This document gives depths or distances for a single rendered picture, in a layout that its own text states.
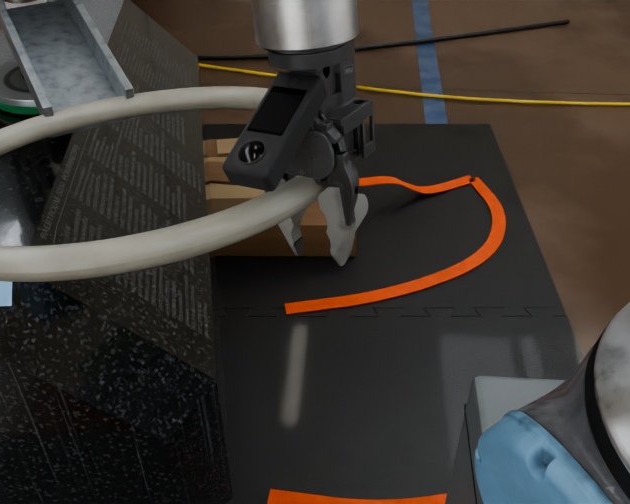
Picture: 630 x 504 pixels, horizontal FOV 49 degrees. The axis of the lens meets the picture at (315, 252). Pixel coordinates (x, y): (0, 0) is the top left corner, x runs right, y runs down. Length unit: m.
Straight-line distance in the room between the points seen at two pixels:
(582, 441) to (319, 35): 0.37
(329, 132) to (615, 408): 0.36
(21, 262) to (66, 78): 0.55
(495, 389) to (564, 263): 1.60
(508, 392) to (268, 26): 0.47
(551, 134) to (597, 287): 0.95
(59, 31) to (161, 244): 0.71
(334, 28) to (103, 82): 0.57
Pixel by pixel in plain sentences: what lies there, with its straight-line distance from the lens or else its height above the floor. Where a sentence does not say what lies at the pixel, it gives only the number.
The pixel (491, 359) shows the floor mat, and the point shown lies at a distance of 1.99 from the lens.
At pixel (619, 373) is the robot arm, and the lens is 0.36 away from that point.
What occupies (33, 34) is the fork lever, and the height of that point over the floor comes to 1.02.
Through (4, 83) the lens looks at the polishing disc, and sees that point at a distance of 1.46.
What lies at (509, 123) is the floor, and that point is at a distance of 3.11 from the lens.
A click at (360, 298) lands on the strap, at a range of 2.09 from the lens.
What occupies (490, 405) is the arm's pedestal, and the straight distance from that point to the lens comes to 0.79.
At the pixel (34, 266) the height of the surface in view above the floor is 1.09.
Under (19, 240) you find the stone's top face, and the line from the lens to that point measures 1.07.
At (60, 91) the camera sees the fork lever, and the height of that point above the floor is 1.00.
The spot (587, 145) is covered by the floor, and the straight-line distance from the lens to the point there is 3.05.
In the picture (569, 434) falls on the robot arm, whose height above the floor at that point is 1.17.
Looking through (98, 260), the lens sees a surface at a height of 1.10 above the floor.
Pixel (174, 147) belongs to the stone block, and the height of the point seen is 0.70.
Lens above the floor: 1.45
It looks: 40 degrees down
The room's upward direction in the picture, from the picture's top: straight up
